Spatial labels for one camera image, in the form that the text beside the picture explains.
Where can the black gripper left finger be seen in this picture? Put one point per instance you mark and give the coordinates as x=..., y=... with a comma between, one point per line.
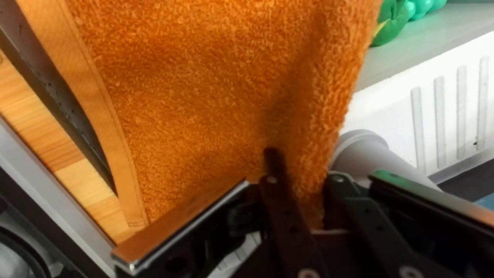
x=286, y=241

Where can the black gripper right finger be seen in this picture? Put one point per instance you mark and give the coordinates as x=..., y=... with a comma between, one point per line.
x=356, y=236

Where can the orange terry towel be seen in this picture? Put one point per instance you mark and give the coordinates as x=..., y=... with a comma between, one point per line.
x=206, y=93

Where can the white sink basin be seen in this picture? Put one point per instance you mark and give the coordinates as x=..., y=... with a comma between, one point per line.
x=453, y=113

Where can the green toy vegetable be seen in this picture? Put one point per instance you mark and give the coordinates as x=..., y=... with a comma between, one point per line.
x=406, y=12

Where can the grey stove plate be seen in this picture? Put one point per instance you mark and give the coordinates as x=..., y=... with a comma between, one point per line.
x=41, y=191

